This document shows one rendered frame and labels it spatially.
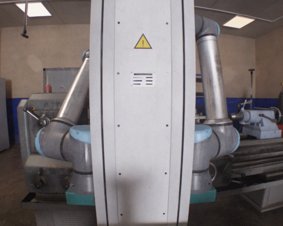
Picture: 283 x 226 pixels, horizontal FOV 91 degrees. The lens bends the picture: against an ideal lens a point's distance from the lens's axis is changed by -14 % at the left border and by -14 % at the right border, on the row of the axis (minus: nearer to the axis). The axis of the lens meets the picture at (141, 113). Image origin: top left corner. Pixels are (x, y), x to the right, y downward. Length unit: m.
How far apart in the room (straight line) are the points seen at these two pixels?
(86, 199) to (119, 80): 0.51
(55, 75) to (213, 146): 4.58
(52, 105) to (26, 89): 3.93
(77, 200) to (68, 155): 0.20
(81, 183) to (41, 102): 0.88
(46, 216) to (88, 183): 1.09
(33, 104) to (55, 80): 3.45
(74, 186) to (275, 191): 2.17
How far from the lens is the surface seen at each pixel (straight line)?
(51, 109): 1.41
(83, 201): 0.78
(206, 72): 0.86
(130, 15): 0.58
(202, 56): 0.89
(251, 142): 1.94
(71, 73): 4.77
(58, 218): 1.74
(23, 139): 1.57
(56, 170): 1.37
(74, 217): 1.69
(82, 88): 0.92
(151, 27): 0.56
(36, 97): 1.49
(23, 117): 1.54
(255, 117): 2.12
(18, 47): 5.63
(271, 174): 2.22
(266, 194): 2.32
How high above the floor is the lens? 1.28
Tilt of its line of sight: 5 degrees down
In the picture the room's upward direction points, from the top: straight up
